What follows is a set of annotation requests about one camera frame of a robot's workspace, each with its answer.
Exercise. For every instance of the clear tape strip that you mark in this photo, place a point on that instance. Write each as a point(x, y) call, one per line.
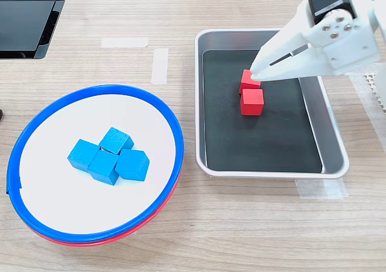
point(319, 190)
point(159, 67)
point(123, 42)
point(368, 124)

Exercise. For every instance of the white plate red rim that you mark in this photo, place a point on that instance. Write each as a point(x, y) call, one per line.
point(84, 245)

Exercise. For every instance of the pale perforated plate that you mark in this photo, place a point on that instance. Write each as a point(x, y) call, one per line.
point(378, 91)

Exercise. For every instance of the red cube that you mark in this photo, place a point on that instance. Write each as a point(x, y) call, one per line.
point(245, 83)
point(252, 101)

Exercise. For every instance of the white plate blue rim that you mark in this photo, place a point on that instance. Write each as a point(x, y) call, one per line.
point(60, 199)

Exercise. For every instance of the blue cube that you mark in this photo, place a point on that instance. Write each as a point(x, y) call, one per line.
point(102, 168)
point(80, 156)
point(116, 139)
point(132, 165)

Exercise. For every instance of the black tray mat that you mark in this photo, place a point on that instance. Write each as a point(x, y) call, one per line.
point(256, 145)

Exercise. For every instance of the steel tray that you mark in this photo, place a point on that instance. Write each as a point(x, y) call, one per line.
point(331, 151)

